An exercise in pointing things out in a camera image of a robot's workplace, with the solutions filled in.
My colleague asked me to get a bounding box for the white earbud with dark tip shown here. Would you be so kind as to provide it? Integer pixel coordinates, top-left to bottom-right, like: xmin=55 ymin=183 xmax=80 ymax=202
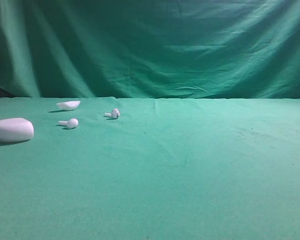
xmin=104 ymin=108 xmax=120 ymax=119

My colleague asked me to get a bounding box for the white earbud near case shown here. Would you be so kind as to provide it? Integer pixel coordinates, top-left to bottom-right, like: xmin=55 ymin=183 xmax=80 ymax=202
xmin=58 ymin=118 xmax=79 ymax=129

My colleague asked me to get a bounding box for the white earbud charging case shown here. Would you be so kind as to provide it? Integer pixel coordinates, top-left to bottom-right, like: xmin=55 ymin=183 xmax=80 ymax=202
xmin=0 ymin=117 xmax=35 ymax=143

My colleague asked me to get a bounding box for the green table cloth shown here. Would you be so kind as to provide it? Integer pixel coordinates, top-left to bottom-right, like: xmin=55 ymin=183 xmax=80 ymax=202
xmin=0 ymin=97 xmax=300 ymax=240

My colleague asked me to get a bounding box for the green backdrop cloth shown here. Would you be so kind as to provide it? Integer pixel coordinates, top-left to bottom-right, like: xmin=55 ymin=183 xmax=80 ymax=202
xmin=0 ymin=0 xmax=300 ymax=99

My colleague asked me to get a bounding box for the white case lid piece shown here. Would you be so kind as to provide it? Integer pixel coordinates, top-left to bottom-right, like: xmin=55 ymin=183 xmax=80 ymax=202
xmin=56 ymin=100 xmax=81 ymax=111

